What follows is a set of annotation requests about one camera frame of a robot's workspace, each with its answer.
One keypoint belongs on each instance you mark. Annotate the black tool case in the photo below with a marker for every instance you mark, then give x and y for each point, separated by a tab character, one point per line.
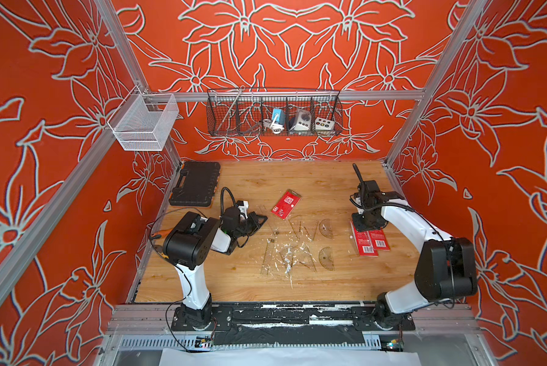
196	184

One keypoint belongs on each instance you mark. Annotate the orange handled screwdriver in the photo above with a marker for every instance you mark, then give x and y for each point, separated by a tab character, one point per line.
160	234

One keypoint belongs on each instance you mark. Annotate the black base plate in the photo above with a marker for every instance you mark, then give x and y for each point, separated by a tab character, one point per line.
314	324

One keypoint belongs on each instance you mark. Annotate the black wire basket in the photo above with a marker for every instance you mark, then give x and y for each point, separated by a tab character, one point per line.
255	112

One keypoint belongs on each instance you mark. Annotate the white dotted cube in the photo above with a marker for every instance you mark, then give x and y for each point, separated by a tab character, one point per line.
323	125

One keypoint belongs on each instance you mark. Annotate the clear triangle ruler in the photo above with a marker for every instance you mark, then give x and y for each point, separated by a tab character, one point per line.
304	229
304	257

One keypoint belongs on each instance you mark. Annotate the clear protractor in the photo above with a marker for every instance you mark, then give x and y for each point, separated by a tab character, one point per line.
326	259
326	229

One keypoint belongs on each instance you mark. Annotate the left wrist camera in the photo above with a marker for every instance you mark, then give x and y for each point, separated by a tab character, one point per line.
243	208

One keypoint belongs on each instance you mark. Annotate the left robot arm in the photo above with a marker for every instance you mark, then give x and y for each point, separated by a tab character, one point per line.
188	245

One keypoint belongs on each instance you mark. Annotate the white mesh basket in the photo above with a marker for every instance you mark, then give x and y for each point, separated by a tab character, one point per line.
137	128

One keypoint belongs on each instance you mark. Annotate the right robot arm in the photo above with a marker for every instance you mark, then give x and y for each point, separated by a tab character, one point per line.
446	268

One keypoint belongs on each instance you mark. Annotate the blue white box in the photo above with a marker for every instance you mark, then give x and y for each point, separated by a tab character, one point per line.
278	117

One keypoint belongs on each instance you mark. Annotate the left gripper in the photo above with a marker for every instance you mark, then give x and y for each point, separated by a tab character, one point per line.
254	224

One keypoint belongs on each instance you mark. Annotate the white grey device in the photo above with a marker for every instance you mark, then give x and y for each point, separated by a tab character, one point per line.
301	122

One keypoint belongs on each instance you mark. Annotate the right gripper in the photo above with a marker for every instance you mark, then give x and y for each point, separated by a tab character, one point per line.
360	227

